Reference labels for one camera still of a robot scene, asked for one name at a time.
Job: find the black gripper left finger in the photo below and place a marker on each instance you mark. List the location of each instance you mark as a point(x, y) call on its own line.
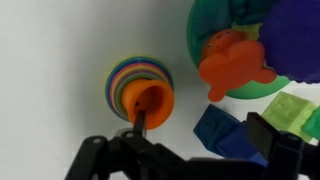
point(140, 121)

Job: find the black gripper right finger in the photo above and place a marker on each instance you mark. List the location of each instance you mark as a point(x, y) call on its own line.
point(286, 153)

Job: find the small orange cup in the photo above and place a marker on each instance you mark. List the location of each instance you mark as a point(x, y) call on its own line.
point(156, 100)

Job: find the light green cube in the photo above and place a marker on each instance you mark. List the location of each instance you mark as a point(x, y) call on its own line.
point(288, 111)

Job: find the blue cube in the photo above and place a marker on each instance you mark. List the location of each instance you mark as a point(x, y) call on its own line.
point(238, 143)
point(213, 125)

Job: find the orange rubber toy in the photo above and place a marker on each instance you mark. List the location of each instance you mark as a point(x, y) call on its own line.
point(233, 66)

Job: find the green translucent bowl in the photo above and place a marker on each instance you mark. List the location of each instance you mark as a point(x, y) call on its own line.
point(200, 26)

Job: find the purple ball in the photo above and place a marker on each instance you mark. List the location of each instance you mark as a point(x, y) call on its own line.
point(293, 36)

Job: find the yellow green toy piece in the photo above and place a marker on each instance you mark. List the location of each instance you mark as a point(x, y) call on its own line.
point(251, 31)

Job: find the teal rubber toy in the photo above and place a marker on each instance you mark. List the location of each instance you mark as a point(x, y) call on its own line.
point(250, 10)

